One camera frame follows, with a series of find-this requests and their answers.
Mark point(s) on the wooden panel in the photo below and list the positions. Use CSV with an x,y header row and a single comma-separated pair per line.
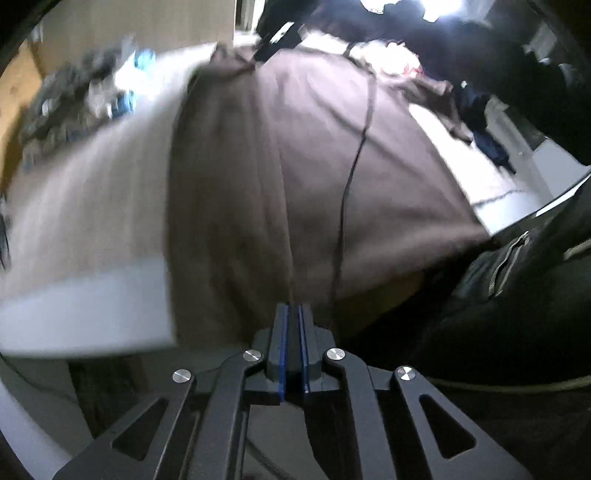
x,y
138,23

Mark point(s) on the person's dark clothing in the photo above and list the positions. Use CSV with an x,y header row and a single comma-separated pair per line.
x,y
508,300

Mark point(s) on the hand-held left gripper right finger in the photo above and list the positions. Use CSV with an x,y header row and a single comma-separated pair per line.
x,y
302,350

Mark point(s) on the brown fleece garment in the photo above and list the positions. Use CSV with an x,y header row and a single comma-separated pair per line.
x,y
258,184

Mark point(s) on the bed with plaid sheet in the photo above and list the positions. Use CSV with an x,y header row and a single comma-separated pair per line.
x,y
92,221

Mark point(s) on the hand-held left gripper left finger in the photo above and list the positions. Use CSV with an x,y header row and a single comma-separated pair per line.
x,y
282,350

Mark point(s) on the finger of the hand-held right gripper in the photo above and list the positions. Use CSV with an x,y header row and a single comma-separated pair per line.
x,y
279,41

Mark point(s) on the dark blue garment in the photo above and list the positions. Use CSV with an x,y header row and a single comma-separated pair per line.
x,y
489,143

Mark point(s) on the folded blue garment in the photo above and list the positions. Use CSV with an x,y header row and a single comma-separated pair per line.
x,y
145,60

